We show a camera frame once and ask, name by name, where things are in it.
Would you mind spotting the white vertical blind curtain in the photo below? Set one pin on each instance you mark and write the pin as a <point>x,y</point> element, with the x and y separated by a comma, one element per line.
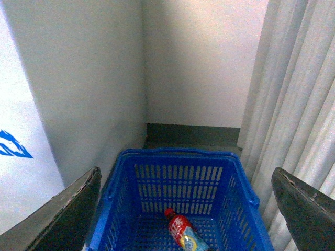
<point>288,120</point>

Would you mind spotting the blue plastic shopping basket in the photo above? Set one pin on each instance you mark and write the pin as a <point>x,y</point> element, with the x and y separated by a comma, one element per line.
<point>209,188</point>

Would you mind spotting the white chest freezer blue rim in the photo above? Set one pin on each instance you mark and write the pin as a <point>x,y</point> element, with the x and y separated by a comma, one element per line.
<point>72,95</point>

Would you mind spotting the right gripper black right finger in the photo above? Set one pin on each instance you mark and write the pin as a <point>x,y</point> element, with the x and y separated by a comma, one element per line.
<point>309,213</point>

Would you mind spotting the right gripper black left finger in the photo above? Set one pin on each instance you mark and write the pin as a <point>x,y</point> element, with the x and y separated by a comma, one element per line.
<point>63,223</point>

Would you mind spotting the red iced tea bottle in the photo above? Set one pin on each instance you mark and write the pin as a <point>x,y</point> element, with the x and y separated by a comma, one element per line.
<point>183,232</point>

